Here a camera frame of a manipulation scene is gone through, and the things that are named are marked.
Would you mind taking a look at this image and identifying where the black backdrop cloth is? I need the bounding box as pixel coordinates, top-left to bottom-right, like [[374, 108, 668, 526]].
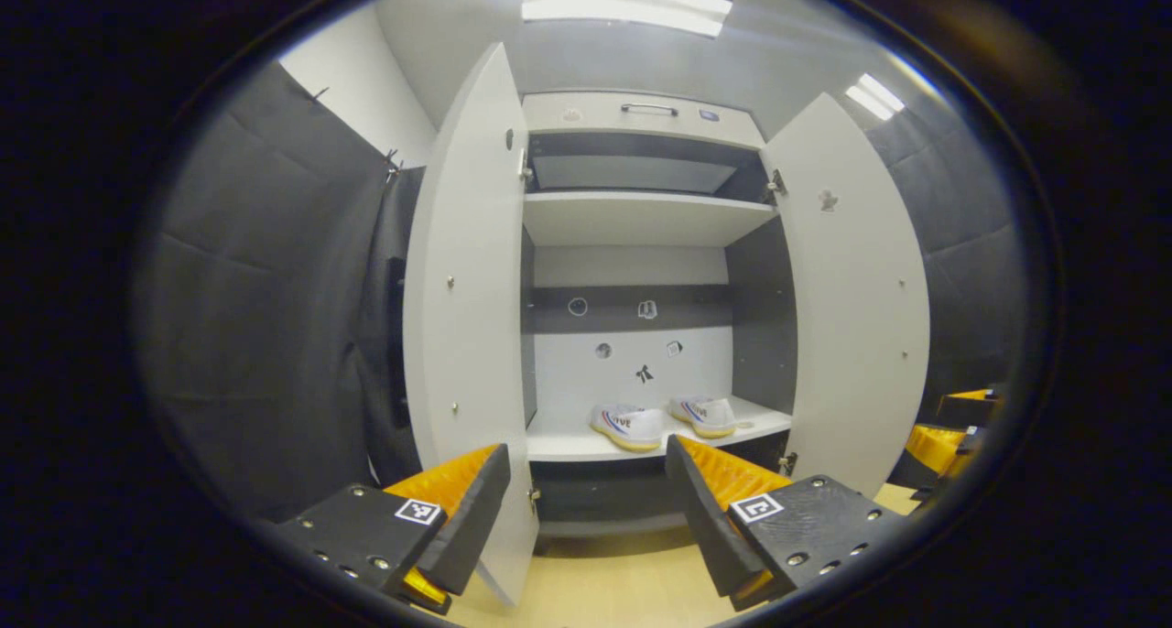
[[137, 60, 427, 524], [865, 97, 1031, 428]]

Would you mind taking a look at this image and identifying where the black door handle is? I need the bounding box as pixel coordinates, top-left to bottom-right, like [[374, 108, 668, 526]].
[[385, 257, 410, 430]]

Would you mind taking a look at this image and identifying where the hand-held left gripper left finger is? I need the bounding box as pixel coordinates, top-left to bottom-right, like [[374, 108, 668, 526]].
[[275, 442, 514, 615]]

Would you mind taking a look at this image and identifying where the long ceiling light panel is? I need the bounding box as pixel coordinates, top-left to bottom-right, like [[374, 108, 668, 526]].
[[520, 0, 733, 38]]

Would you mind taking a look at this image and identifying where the white and grey shoe cabinet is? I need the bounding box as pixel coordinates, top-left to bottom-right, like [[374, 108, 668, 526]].
[[520, 91, 796, 537]]

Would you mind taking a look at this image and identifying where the white canvas shoe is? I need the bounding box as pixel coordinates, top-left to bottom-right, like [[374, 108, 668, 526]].
[[589, 404, 665, 453], [668, 395, 738, 439]]

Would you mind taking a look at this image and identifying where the small ceiling light panel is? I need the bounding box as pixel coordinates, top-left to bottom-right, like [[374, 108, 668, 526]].
[[844, 72, 907, 122]]

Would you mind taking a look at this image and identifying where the white cabinet door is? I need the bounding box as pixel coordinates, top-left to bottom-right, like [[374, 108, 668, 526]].
[[403, 42, 541, 608], [760, 92, 932, 499]]

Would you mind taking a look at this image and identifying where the white cabinet drawer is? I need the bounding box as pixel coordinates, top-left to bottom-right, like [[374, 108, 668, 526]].
[[522, 91, 766, 151]]

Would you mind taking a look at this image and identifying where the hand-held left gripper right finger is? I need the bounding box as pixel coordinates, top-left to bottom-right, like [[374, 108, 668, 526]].
[[664, 434, 907, 612]]

